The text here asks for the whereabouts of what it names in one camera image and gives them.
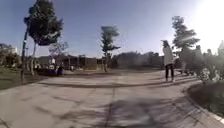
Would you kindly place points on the slim young tree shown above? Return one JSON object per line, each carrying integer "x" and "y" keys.
{"x": 108, "y": 43}

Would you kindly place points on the dark hedge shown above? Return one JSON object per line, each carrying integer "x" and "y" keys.
{"x": 136, "y": 60}

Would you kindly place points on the low building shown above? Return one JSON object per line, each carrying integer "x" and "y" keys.
{"x": 86, "y": 62}

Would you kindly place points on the grey paved path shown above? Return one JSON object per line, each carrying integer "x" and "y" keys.
{"x": 100, "y": 100}

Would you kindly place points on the person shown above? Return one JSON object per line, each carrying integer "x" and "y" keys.
{"x": 168, "y": 58}

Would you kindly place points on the group of people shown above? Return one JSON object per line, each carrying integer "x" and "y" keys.
{"x": 53, "y": 69}

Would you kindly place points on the tall leafy tree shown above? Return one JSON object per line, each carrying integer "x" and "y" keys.
{"x": 183, "y": 36}

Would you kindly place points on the large dark green tree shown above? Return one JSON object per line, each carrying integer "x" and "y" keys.
{"x": 45, "y": 23}

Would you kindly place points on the dark pole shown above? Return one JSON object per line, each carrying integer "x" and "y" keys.
{"x": 23, "y": 56}

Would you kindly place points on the bushes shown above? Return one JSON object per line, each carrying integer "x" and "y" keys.
{"x": 206, "y": 63}

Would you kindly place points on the pale kerb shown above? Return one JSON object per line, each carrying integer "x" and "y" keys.
{"x": 200, "y": 108}

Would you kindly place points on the dark planting bed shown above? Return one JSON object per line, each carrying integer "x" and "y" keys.
{"x": 210, "y": 96}

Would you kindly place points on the grass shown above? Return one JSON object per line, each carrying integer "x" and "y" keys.
{"x": 10, "y": 78}

